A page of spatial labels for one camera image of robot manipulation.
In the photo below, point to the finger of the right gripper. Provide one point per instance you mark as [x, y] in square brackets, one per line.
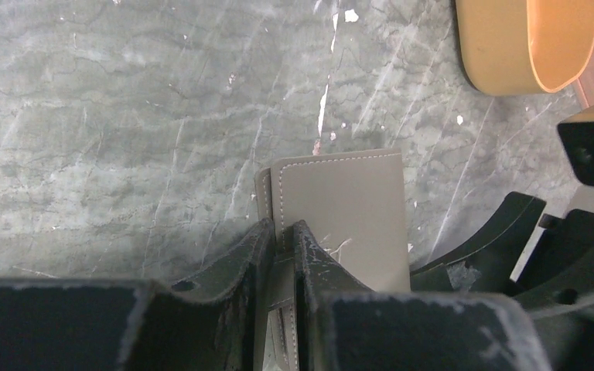
[556, 289]
[485, 261]

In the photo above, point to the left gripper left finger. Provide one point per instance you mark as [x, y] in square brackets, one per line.
[213, 320]

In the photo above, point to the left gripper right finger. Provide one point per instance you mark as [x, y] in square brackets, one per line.
[342, 324]

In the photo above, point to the beige card holder wallet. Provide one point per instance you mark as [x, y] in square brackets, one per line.
[354, 205]

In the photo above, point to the yellow oval tray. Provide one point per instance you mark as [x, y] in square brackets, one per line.
[515, 47]

